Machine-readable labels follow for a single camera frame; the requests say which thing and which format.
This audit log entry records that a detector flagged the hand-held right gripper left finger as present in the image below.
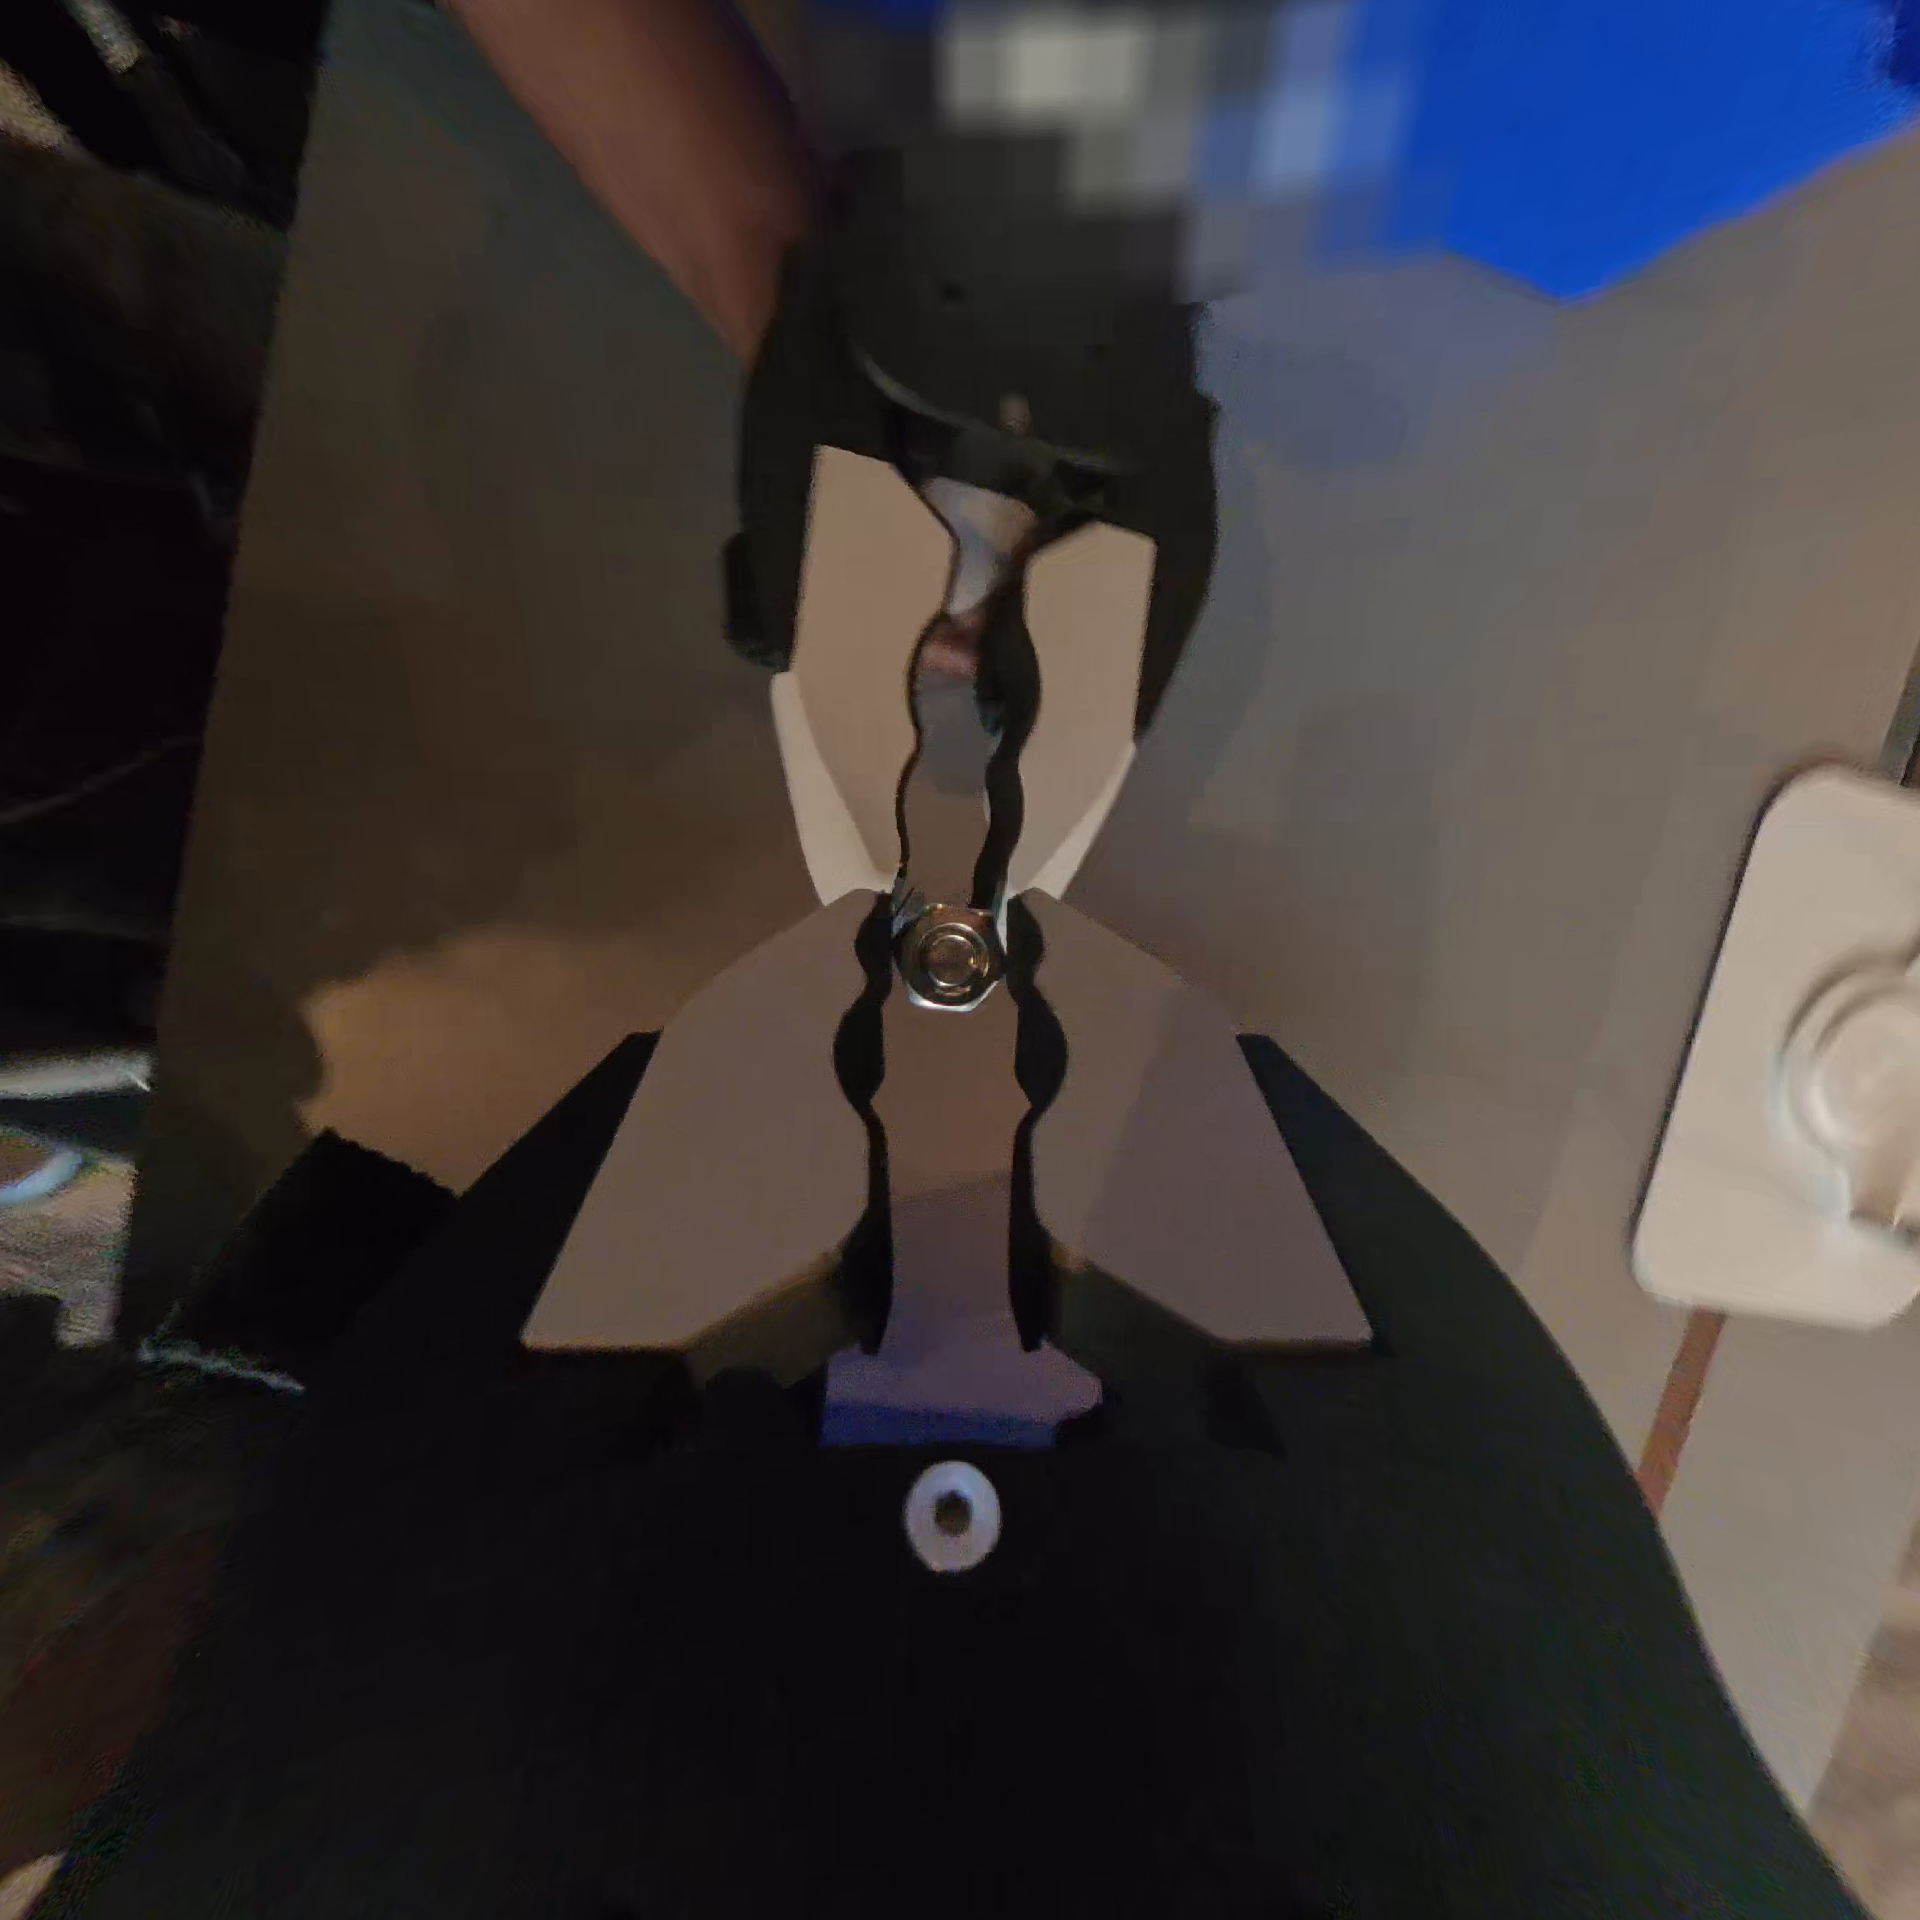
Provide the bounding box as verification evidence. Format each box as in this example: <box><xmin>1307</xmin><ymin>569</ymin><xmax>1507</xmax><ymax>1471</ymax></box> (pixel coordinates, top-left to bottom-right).
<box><xmin>520</xmin><ymin>889</ymin><xmax>904</xmax><ymax>1353</ymax></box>

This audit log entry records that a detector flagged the silver hex nut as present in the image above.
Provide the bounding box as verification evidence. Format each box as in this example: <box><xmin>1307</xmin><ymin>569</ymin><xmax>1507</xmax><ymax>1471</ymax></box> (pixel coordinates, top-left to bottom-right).
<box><xmin>897</xmin><ymin>904</ymin><xmax>1010</xmax><ymax>1010</ymax></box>

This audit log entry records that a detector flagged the person's left forearm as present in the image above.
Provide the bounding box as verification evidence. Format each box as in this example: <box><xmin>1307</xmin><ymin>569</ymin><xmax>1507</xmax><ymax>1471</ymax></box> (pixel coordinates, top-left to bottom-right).
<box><xmin>435</xmin><ymin>0</ymin><xmax>827</xmax><ymax>361</ymax></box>

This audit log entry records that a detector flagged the blue plastic bin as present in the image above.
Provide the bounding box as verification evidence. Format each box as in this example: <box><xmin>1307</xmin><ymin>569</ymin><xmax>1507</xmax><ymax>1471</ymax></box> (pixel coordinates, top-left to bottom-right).
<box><xmin>1184</xmin><ymin>0</ymin><xmax>1920</xmax><ymax>306</ymax></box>

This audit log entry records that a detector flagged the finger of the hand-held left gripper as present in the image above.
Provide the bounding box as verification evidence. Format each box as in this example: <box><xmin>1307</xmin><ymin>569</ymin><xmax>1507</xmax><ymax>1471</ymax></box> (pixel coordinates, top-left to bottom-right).
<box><xmin>768</xmin><ymin>442</ymin><xmax>969</xmax><ymax>906</ymax></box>
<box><xmin>977</xmin><ymin>528</ymin><xmax>1156</xmax><ymax>906</ymax></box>

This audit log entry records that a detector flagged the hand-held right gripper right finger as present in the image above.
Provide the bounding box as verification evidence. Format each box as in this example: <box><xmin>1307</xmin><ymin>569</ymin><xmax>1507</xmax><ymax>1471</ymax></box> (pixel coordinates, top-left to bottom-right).
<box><xmin>1009</xmin><ymin>889</ymin><xmax>1373</xmax><ymax>1353</ymax></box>

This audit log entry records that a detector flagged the white rounded base plate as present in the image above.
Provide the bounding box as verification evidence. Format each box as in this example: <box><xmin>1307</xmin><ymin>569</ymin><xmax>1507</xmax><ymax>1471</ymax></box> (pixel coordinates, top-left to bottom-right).
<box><xmin>1633</xmin><ymin>768</ymin><xmax>1920</xmax><ymax>1328</ymax></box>

